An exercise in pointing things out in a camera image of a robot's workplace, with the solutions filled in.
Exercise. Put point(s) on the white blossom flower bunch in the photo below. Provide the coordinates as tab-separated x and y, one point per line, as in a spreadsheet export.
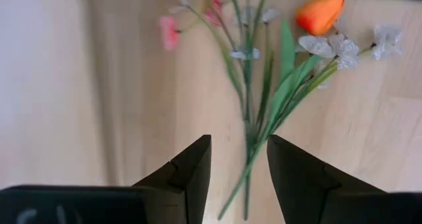
333	49

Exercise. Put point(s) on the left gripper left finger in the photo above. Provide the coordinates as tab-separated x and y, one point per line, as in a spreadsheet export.
194	171

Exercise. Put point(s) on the orange artificial tulip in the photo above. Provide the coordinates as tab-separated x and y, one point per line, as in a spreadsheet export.
319	13

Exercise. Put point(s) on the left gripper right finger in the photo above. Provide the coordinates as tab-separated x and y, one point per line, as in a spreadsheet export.
296	178

